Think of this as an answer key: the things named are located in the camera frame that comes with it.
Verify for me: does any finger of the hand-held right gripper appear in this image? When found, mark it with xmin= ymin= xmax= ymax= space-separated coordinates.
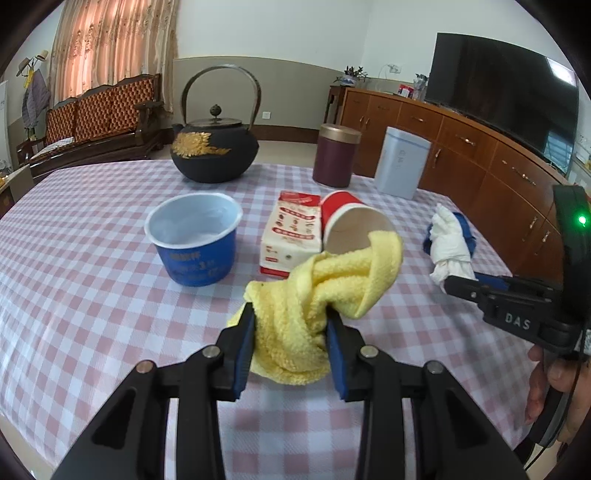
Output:
xmin=444 ymin=274 xmax=491 ymax=306
xmin=473 ymin=272 xmax=556 ymax=295

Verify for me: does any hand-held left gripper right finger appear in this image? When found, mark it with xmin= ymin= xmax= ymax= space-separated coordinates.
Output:
xmin=325 ymin=311 xmax=530 ymax=480

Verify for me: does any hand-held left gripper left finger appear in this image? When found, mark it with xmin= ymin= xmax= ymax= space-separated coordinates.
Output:
xmin=50 ymin=301 xmax=258 ymax=480

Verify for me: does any white cloth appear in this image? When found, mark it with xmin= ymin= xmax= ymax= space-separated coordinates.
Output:
xmin=429 ymin=203 xmax=479 ymax=285

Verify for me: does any yellow towel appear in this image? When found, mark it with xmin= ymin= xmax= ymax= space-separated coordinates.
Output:
xmin=229 ymin=229 xmax=404 ymax=387

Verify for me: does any navy blue cloth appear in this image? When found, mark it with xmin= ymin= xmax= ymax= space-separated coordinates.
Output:
xmin=422 ymin=211 xmax=479 ymax=265

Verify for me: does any blue plastic cup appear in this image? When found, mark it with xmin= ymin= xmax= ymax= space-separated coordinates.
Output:
xmin=144 ymin=192 xmax=245 ymax=288

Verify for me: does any red and white packet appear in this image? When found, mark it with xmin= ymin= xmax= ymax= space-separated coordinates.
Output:
xmin=259 ymin=189 xmax=323 ymax=280

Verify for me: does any red paper cup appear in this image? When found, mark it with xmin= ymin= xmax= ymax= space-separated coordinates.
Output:
xmin=319 ymin=189 xmax=398 ymax=257

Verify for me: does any person's right hand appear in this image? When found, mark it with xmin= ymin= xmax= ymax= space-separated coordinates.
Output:
xmin=526 ymin=344 xmax=591 ymax=446

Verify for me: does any brown wooden sideboard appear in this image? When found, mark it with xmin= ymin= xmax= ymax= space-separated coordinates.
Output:
xmin=340 ymin=87 xmax=574 ymax=283

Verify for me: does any light blue tin box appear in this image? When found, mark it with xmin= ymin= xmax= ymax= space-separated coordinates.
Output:
xmin=373 ymin=126 xmax=433 ymax=200

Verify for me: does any checked tablecloth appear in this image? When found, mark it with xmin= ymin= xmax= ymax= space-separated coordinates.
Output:
xmin=0 ymin=159 xmax=556 ymax=480

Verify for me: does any maroon canister with gold lid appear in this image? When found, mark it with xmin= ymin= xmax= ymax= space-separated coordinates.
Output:
xmin=312 ymin=123 xmax=363 ymax=189

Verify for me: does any black flat television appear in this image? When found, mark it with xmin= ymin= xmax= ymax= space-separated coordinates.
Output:
xmin=423 ymin=32 xmax=581 ymax=160

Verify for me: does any black iron teapot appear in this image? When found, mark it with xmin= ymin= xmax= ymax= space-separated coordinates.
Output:
xmin=169 ymin=65 xmax=262 ymax=185

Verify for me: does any small wooden side table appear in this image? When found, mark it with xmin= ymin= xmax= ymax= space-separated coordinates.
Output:
xmin=324 ymin=84 xmax=347 ymax=126

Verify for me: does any small potted plant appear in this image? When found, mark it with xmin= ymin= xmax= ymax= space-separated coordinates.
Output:
xmin=333 ymin=65 xmax=370 ymax=89

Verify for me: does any wooden upholstered sofa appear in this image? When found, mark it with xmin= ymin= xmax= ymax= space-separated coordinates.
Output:
xmin=17 ymin=73 xmax=167 ymax=179

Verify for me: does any coat rack with clothes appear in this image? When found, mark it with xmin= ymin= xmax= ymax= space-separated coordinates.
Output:
xmin=16 ymin=49 xmax=52 ymax=140

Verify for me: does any pink patterned curtain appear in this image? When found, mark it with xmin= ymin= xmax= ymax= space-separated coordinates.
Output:
xmin=48 ymin=0 xmax=179 ymax=114

